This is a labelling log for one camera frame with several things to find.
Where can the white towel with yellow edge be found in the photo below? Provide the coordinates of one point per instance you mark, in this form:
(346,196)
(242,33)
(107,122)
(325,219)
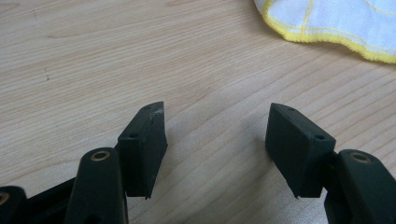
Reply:
(336,21)

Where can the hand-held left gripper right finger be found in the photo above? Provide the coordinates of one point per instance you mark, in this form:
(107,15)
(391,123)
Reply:
(297,149)

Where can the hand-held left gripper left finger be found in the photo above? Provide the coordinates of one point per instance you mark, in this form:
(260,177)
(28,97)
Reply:
(143,155)

